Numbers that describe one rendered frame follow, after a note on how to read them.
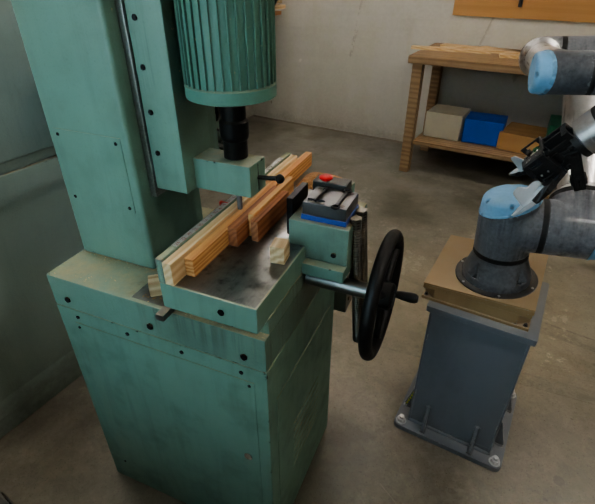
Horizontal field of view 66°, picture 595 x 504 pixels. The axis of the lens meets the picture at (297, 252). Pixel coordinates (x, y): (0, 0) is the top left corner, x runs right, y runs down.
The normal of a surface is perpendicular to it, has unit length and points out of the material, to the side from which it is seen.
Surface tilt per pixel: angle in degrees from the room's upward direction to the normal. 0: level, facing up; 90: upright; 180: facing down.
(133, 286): 0
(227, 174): 90
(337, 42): 90
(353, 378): 0
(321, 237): 90
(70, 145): 90
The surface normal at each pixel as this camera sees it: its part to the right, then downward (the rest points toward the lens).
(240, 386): -0.39, 0.50
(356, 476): 0.00, -0.84
